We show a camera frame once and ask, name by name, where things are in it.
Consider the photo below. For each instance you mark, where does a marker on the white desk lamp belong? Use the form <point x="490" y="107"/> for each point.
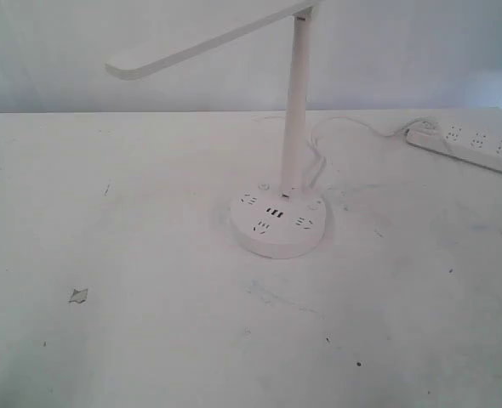
<point x="277" y="221"/>

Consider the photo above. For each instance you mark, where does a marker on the white power strip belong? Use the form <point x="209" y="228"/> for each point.
<point x="477" y="146"/>

